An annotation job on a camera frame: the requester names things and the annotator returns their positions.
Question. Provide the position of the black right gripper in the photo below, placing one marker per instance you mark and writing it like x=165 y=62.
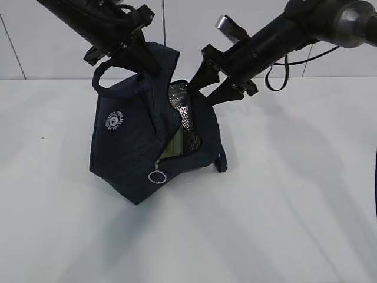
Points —
x=237 y=63

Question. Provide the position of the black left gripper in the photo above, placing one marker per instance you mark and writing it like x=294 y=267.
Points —
x=118 y=25

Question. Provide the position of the navy blue fabric lunch bag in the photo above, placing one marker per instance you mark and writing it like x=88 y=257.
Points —
x=137 y=117

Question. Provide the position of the green lidded food container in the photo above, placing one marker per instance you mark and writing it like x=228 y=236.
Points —
x=175 y=146

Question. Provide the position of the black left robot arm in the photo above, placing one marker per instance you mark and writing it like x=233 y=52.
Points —
x=72 y=14

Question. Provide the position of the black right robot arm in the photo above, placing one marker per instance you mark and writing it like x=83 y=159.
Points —
x=345 y=24

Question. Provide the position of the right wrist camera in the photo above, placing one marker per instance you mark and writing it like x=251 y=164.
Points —
x=233 y=32

